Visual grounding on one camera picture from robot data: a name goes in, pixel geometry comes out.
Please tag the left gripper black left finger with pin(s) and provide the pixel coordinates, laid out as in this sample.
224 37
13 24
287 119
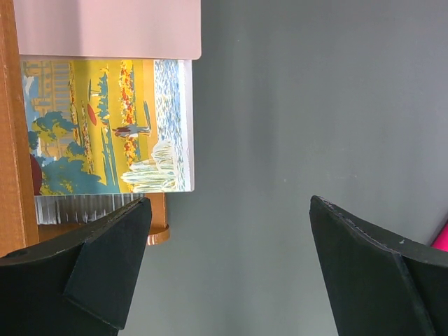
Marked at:
79 283

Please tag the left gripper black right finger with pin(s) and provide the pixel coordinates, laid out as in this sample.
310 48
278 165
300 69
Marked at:
378 282

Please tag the red t-shirt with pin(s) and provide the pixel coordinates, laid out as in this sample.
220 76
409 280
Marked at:
440 238

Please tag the orange wooden rack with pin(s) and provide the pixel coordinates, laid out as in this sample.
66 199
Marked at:
19 226

